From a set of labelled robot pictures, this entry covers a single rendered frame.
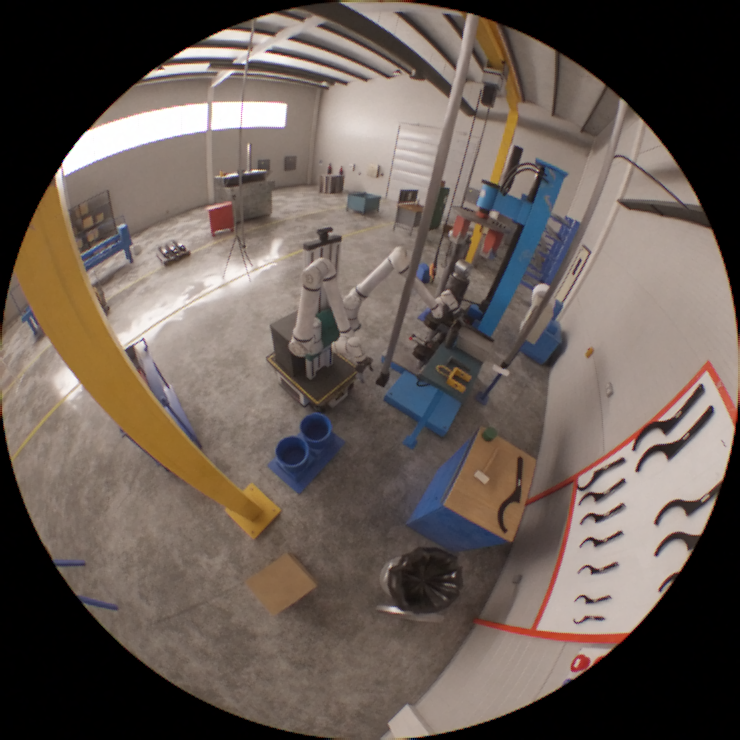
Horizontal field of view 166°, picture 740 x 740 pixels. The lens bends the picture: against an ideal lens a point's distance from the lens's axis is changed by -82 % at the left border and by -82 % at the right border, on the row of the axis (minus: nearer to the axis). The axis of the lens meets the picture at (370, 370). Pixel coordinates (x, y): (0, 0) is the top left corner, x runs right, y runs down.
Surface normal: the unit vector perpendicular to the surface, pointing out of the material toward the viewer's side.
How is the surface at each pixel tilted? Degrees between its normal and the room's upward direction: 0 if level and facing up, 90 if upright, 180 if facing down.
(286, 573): 0
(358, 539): 0
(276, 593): 0
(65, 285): 90
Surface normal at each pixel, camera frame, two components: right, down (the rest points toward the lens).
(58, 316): 0.82, 0.50
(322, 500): 0.15, -0.66
